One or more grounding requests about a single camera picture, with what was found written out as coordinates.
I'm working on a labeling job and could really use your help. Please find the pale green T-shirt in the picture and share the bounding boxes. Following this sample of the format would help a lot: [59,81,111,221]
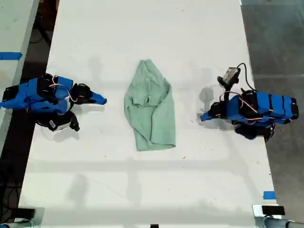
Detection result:
[123,59,177,152]

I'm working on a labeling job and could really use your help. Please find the long blue tape strip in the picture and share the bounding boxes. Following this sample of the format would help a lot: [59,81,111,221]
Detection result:
[0,52,23,61]

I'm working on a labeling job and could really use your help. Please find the blue tape square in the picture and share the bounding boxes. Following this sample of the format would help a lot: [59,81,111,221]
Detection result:
[263,190,277,200]

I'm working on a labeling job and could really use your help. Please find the small black box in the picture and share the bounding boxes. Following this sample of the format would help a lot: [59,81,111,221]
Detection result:
[10,208,36,219]
[261,205,285,216]

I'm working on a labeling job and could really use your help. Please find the grey pipe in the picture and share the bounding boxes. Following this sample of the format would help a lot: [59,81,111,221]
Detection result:
[0,220,32,228]
[263,217,304,228]

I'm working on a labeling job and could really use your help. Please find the gripper camera stalk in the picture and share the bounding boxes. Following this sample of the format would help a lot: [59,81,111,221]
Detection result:
[67,111,80,132]
[222,84,233,102]

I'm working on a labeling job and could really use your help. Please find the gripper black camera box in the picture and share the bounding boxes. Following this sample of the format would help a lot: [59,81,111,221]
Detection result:
[217,67,240,89]
[47,116,72,133]

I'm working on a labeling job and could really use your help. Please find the gripper camera cable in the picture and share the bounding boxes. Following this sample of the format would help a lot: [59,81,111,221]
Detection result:
[237,62,257,92]

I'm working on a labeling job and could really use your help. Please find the metal table bracket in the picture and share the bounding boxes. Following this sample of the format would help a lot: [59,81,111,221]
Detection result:
[252,204,283,228]
[14,207,45,228]

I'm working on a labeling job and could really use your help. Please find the black floor cables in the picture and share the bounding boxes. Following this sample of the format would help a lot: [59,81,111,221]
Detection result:
[0,166,23,223]

